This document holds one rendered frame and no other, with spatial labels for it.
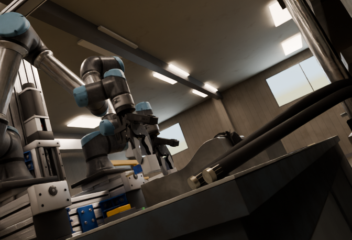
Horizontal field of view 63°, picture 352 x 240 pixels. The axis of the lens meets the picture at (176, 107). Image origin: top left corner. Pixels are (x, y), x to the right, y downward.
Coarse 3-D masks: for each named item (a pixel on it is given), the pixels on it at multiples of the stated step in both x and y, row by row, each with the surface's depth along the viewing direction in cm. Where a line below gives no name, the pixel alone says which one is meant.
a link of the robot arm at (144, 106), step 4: (140, 104) 133; (144, 104) 133; (148, 104) 135; (136, 108) 134; (140, 108) 133; (144, 108) 133; (148, 108) 133; (136, 112) 135; (140, 112) 132; (144, 112) 132; (148, 112) 132; (152, 112) 135; (144, 124) 131
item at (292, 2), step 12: (288, 0) 97; (300, 0) 95; (300, 12) 95; (312, 12) 95; (300, 24) 95; (312, 24) 93; (312, 36) 92; (324, 36) 91; (312, 48) 93; (324, 48) 90; (324, 60) 90; (336, 60) 89; (324, 72) 92; (336, 72) 88; (348, 72) 88; (348, 108) 87; (348, 120) 86
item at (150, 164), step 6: (150, 156) 96; (144, 162) 95; (150, 162) 94; (156, 162) 97; (138, 168) 96; (144, 168) 95; (150, 168) 93; (156, 168) 95; (126, 174) 101; (132, 174) 100
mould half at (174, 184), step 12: (204, 144) 97; (216, 144) 95; (228, 144) 99; (276, 144) 101; (204, 156) 97; (216, 156) 95; (264, 156) 87; (276, 156) 93; (192, 168) 99; (240, 168) 90; (156, 180) 107; (168, 180) 104; (180, 180) 102; (144, 192) 110; (156, 192) 107; (168, 192) 104; (180, 192) 101
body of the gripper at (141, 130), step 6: (120, 108) 101; (126, 108) 100; (132, 108) 103; (114, 114) 104; (120, 114) 103; (126, 114) 101; (120, 120) 103; (126, 120) 101; (120, 126) 100; (126, 126) 99; (132, 126) 98; (138, 126) 101; (114, 132) 101; (120, 132) 100; (126, 132) 99; (138, 132) 99; (144, 132) 102; (120, 138) 100; (126, 138) 99; (138, 138) 103
